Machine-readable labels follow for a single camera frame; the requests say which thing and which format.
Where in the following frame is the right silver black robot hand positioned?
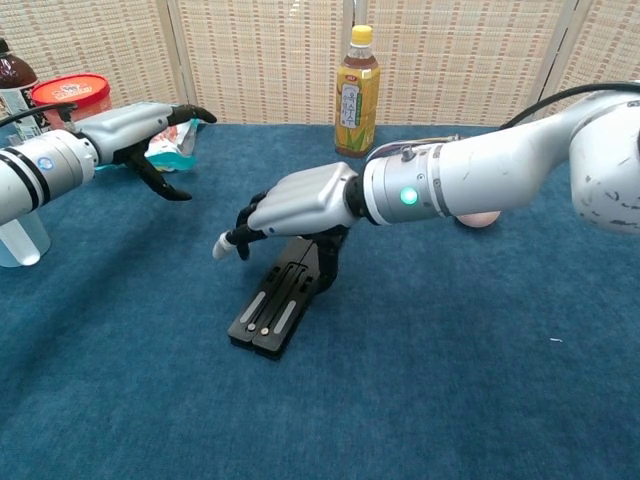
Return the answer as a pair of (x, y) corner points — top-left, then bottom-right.
(212, 161), (361, 296)

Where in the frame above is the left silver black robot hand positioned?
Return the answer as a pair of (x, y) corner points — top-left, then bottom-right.
(79, 102), (219, 203)

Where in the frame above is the black folding laptop stand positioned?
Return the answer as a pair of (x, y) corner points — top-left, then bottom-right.
(227, 232), (326, 362)

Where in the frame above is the teal snack bag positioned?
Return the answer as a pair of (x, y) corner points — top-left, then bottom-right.
(94, 117), (201, 174)

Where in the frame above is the orange instant noodle cup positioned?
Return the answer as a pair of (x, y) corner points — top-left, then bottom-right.
(30, 73), (112, 124)

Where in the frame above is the yellow tea bottle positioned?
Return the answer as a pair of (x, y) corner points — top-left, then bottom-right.
(333, 24), (381, 159)

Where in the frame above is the woven folding screen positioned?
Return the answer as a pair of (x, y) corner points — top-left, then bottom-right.
(0, 0), (640, 127)

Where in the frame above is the dark sauce bottle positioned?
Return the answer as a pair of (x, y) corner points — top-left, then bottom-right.
(0, 38), (51, 136)

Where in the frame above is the pink ball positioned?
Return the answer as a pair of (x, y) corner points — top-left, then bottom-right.
(454, 209), (502, 230)

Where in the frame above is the blue table mat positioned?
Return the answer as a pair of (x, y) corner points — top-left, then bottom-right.
(0, 122), (640, 480)

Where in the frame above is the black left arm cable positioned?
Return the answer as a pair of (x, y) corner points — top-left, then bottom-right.
(0, 102), (79, 129)

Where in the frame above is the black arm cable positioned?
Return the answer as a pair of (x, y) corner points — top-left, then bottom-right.
(499, 82), (640, 131)
(0, 102), (79, 129)

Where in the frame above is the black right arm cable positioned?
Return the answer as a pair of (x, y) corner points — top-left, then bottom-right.
(499, 82), (640, 131)

